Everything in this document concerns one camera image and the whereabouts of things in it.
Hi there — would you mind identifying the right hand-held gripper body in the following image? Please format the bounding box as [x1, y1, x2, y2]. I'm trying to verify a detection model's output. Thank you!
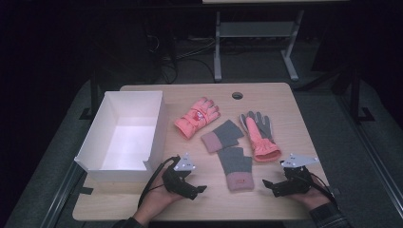
[275, 154, 320, 198]

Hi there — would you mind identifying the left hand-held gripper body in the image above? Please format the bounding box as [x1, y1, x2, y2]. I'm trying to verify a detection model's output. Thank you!
[162, 152, 199, 200]

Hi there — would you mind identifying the grey pink knit fingerless glove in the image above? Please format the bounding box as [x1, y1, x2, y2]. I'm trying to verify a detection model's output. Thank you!
[216, 146, 256, 192]
[201, 119, 245, 154]

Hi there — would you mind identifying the white box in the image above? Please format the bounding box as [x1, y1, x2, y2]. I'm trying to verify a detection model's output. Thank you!
[73, 90, 169, 183]

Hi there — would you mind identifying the person's right hand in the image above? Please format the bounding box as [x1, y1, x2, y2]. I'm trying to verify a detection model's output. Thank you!
[284, 176, 330, 211]

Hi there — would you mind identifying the person's left hand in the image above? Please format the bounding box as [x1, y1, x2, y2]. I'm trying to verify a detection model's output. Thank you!
[132, 172, 185, 226]

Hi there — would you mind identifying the black stand leg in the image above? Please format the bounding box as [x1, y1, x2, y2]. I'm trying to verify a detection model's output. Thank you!
[346, 66, 376, 124]
[79, 67, 101, 122]

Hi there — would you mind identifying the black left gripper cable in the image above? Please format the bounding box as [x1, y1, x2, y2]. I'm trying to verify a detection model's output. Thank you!
[137, 156, 181, 208]

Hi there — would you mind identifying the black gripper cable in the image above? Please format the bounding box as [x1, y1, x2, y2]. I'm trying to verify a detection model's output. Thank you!
[302, 172, 336, 203]
[137, 156, 181, 208]

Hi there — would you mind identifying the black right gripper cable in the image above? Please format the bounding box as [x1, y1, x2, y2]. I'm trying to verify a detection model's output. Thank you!
[302, 172, 336, 203]

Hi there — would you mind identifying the metal floor rail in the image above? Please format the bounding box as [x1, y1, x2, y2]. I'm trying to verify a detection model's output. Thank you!
[39, 161, 86, 228]
[336, 94, 403, 212]

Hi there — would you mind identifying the black floor cable bundle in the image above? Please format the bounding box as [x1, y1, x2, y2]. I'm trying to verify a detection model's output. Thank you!
[145, 31, 217, 85]

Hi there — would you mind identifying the light grey floor cable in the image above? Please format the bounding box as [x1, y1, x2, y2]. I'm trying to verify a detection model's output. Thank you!
[175, 37, 217, 61]

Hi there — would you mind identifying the grey metal stand frame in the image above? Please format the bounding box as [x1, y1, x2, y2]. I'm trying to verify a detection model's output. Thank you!
[213, 9, 300, 84]

